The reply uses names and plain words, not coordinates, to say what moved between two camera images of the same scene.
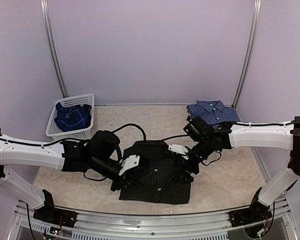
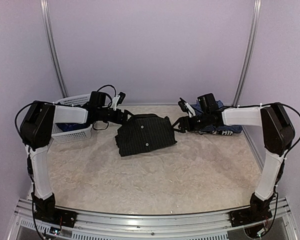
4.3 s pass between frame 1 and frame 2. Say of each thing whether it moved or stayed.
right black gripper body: moved
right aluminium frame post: stayed
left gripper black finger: moved
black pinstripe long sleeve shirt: moved
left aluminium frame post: stayed
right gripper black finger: moved
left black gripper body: moved
